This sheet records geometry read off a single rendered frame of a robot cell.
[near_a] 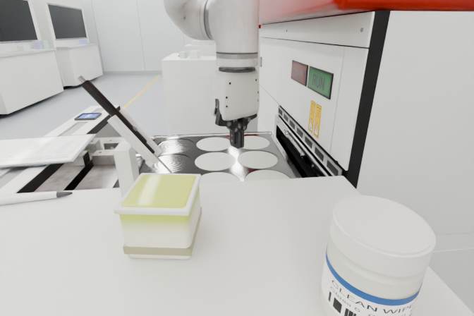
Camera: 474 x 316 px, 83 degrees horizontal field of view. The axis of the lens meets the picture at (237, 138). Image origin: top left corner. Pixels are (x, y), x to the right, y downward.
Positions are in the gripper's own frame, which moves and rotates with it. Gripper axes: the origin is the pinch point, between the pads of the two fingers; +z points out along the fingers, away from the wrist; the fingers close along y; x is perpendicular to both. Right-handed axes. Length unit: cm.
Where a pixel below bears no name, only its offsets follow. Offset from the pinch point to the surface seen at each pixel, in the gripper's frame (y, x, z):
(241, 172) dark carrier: 1.0, 3.0, 7.1
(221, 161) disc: 1.3, -4.4, 7.1
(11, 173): 40.5, -14.2, 1.5
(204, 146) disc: -0.2, -14.8, 7.1
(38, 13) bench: -9, -656, -55
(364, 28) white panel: -5.5, 22.7, -22.7
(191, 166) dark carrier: 8.6, -6.3, 7.1
